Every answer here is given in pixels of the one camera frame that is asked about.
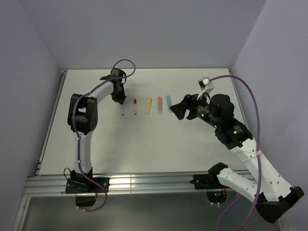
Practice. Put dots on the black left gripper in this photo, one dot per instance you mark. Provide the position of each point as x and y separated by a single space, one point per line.
121 97

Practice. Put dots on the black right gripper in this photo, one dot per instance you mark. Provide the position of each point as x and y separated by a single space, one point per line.
190 102

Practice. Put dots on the thin blue pen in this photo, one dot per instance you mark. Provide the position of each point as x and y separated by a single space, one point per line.
122 110

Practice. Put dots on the blue highlighter marker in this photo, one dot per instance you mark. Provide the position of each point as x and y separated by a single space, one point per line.
169 104

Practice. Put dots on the thin red pen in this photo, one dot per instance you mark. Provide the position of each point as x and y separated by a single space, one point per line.
135 109

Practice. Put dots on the orange clear marker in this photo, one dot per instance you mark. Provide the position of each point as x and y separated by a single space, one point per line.
160 108

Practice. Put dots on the yellow highlighter marker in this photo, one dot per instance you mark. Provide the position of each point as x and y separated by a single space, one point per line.
147 110

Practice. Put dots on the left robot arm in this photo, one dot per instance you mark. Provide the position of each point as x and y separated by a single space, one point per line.
83 118

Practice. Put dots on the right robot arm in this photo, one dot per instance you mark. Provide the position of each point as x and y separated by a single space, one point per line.
275 195

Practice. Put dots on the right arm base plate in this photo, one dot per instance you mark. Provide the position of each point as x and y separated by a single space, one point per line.
211 181

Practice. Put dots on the aluminium frame rail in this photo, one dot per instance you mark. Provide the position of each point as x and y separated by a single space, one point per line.
44 186

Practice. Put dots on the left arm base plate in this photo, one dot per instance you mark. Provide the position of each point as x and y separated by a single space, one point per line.
73 187

